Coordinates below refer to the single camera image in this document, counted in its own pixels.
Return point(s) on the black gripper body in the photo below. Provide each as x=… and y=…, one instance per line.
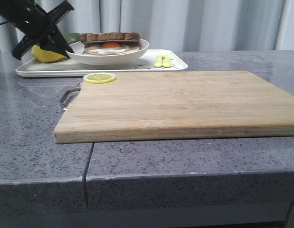
x=31, y=19

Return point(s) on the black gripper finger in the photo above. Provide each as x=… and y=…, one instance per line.
x=55, y=42

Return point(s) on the white round plate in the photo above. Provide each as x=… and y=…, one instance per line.
x=78, y=48

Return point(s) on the white rectangular tray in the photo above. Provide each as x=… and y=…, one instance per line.
x=72, y=68

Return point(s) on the green lime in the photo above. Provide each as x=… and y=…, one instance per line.
x=73, y=37

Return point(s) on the yellow lemon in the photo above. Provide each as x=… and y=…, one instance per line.
x=45, y=56

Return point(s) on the fried egg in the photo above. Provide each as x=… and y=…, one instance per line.
x=107, y=48

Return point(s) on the lemon slice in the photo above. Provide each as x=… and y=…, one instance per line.
x=99, y=78

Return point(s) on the yellow-green plastic fork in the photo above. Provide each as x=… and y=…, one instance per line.
x=158, y=61

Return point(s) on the grey curtain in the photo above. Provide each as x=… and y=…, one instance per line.
x=190, y=25

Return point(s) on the wooden cutting board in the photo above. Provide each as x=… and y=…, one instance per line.
x=177, y=105

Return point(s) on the metal cutting board handle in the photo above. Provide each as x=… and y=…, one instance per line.
x=62, y=100

